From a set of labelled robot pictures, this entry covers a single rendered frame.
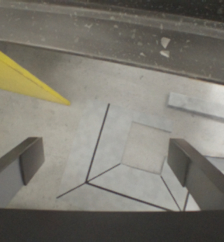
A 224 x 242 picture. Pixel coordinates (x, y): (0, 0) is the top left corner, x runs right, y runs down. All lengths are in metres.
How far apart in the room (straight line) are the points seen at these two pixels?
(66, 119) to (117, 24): 0.49
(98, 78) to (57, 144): 0.30
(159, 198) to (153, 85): 0.40
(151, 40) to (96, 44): 0.07
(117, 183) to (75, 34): 0.49
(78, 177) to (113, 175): 0.13
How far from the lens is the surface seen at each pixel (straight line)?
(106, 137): 0.62
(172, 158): 0.16
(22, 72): 0.44
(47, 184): 0.72
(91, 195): 0.65
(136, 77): 0.68
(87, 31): 0.26
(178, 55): 0.24
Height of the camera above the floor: 0.62
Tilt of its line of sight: 79 degrees down
